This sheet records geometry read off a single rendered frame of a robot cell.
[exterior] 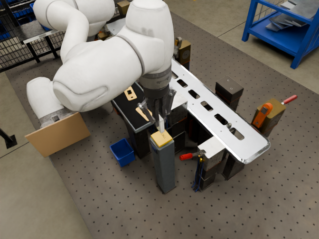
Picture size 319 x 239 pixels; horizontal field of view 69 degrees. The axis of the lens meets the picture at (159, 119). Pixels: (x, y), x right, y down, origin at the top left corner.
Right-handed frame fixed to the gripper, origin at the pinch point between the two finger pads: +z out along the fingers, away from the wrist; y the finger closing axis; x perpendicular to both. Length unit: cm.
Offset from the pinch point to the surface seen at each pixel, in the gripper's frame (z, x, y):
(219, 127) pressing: 24.2, -1.7, 29.6
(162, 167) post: 24.6, -3.4, -2.7
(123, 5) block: 18, 120, 45
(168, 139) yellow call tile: 8.3, -2.3, 1.8
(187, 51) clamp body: 24, 52, 52
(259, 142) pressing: 24.2, -17.9, 38.2
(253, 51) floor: 124, 109, 206
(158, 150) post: 10.3, -3.0, -3.2
